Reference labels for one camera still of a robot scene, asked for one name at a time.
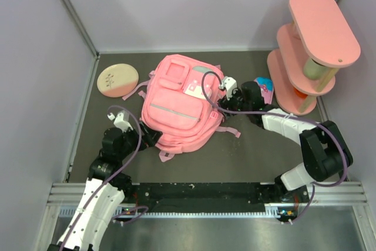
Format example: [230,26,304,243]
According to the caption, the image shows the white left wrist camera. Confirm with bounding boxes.
[107,111,133,132]

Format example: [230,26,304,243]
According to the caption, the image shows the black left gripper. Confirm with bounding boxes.
[117,121,162,159]

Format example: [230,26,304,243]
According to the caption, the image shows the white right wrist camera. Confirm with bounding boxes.
[219,76,237,100]

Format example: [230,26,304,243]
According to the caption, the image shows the pale green cup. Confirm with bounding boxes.
[303,58,327,81]

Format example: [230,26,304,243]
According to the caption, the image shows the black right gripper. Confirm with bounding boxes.
[218,88,252,119]

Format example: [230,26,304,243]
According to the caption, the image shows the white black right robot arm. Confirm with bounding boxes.
[217,77,353,202]

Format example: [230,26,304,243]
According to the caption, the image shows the pink cartoon pencil case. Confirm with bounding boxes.
[254,77,274,104]

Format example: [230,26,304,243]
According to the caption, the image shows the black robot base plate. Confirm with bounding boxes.
[122,182,308,213]

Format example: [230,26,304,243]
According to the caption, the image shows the pink three-tier wooden shelf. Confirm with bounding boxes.
[267,0,361,115]

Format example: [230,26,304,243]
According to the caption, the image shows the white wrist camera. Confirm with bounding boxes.
[107,111,133,132]
[219,76,237,100]

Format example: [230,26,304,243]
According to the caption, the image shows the pink student backpack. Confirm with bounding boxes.
[138,54,241,162]

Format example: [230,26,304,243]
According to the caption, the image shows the cream and pink plate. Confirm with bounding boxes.
[96,63,139,98]

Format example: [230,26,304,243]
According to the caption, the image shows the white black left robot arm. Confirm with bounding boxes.
[48,122,162,250]

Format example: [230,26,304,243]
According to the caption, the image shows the grey slotted cable duct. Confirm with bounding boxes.
[58,205,294,219]

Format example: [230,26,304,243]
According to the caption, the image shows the orange bowl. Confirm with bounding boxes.
[294,88,308,99]

